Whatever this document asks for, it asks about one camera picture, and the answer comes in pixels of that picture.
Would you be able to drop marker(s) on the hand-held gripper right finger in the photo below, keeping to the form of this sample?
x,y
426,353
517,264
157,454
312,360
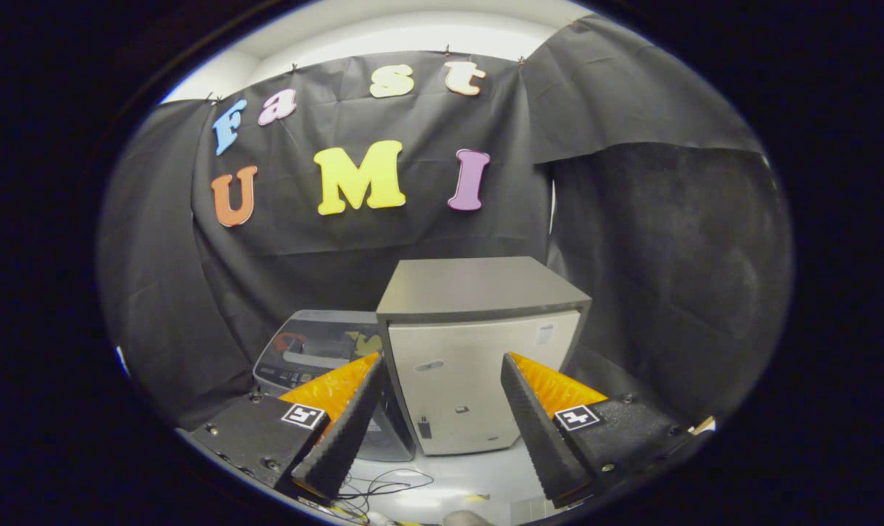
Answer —
x,y
540,438

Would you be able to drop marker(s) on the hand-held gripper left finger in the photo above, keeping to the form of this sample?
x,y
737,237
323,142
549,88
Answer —
x,y
343,431

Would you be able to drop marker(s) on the grey washing machine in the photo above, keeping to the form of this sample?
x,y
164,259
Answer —
x,y
391,438

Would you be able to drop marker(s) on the cardboard box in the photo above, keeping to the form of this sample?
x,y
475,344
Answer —
x,y
705,425

